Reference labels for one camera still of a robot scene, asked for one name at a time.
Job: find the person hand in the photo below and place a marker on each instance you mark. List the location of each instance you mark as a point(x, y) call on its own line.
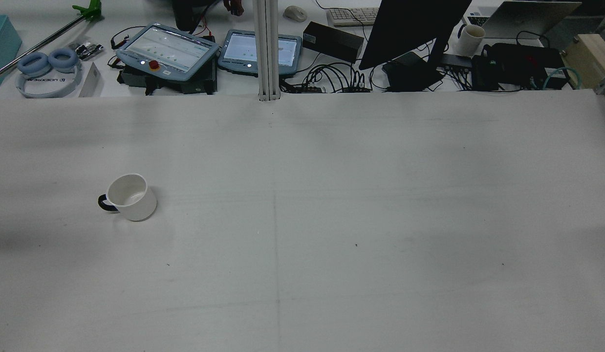
point(234, 7)

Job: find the grey teach pendant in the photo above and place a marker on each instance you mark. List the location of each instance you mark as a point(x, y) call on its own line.
point(239, 49)

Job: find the grey computer mouse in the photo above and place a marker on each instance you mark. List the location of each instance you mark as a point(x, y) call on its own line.
point(295, 13)

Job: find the teach pendant red button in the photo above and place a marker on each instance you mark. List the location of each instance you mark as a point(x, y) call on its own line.
point(170, 49)

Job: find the black controller box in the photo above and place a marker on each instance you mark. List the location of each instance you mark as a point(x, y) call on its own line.
point(185, 87)

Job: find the black power brick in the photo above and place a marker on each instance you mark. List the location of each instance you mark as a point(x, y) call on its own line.
point(332, 41)

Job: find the white keyboard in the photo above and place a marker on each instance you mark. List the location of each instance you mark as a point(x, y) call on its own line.
point(354, 16)

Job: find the green clamp holder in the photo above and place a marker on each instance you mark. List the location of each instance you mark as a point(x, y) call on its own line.
point(91, 10)

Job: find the clear bag of parts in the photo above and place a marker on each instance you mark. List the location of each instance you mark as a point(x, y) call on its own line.
point(85, 49)

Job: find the white cardboard box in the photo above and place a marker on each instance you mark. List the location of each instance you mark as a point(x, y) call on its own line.
point(90, 80)

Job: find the black monitor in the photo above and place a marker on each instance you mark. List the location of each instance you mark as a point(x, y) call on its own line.
point(410, 24)

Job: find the metal clamp rod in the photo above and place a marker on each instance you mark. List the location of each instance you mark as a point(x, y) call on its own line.
point(38, 46)

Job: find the light blue headphones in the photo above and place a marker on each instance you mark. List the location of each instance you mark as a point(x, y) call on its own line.
point(33, 63)

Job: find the black usb hub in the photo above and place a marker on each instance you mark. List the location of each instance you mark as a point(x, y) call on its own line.
point(456, 61)

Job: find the teal box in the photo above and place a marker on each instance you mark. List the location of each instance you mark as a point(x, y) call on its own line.
point(2, 49)

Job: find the white mug dark interior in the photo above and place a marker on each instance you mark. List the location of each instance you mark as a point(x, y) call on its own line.
point(471, 41)

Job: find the black mini computer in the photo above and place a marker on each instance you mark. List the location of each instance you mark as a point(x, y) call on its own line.
point(517, 63)

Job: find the silver laptop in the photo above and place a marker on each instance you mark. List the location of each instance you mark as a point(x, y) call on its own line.
point(527, 17)

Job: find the wooden box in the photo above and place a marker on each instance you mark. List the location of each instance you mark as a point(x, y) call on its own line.
point(591, 56)

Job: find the aluminium profile post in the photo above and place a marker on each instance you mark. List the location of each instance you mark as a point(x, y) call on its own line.
point(267, 49)

